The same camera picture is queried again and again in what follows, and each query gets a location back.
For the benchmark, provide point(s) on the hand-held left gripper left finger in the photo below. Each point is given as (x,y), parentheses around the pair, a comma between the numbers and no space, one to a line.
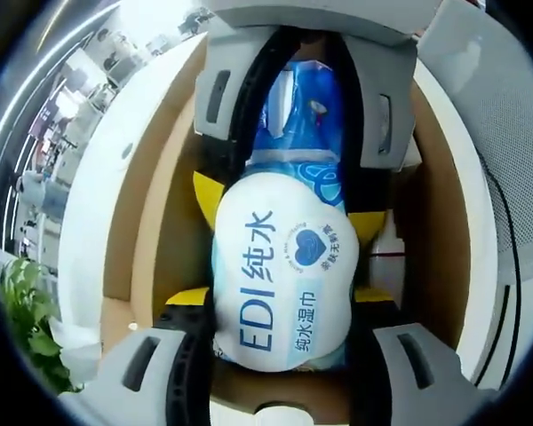
(133,377)

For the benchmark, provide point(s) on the potted green plant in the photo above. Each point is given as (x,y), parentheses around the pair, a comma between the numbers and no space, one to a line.
(31,302)

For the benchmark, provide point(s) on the brown cardboard shoe box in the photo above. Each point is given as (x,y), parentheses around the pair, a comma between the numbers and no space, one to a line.
(160,199)

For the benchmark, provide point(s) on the grey mesh office chair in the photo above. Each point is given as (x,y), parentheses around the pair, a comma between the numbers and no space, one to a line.
(511,111)

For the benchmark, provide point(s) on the white soft wipes pack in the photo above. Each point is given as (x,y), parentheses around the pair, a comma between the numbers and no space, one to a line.
(284,275)

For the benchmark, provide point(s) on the white spray bottle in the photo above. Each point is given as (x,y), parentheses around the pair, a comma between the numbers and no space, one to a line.
(385,270)

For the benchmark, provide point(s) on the round desk grommet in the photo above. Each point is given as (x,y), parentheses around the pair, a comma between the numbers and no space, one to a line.
(127,152)

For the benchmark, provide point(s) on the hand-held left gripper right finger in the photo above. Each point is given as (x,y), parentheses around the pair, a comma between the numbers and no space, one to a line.
(426,368)

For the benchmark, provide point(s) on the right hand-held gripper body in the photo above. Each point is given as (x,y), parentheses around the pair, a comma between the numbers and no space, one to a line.
(328,15)

